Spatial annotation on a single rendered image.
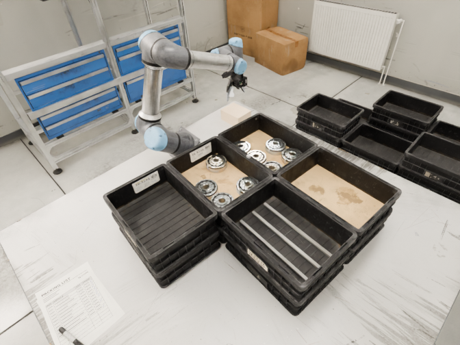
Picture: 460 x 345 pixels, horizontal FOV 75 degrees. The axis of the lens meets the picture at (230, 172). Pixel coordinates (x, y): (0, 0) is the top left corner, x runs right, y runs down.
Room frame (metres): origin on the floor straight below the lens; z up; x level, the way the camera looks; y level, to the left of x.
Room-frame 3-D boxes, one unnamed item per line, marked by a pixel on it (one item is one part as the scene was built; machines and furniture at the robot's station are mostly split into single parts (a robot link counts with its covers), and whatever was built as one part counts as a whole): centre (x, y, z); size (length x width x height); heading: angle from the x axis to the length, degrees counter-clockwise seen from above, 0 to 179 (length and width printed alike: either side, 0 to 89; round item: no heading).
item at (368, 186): (0.84, -0.43, 0.87); 0.40 x 0.30 x 0.11; 38
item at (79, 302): (0.51, 0.61, 0.70); 0.33 x 0.23 x 0.01; 42
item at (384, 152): (1.62, -1.05, 0.31); 0.40 x 0.30 x 0.34; 42
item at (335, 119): (1.92, -0.77, 0.37); 0.40 x 0.30 x 0.45; 42
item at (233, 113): (1.69, -0.06, 0.74); 0.16 x 0.12 x 0.07; 42
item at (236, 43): (1.67, -0.08, 1.17); 0.09 x 0.08 x 0.11; 125
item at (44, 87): (2.39, 1.27, 0.60); 0.72 x 0.03 x 0.56; 132
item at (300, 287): (0.65, -0.19, 0.92); 0.40 x 0.30 x 0.02; 38
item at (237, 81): (1.67, -0.08, 1.01); 0.09 x 0.08 x 0.12; 42
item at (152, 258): (0.79, 0.29, 0.92); 0.40 x 0.30 x 0.02; 38
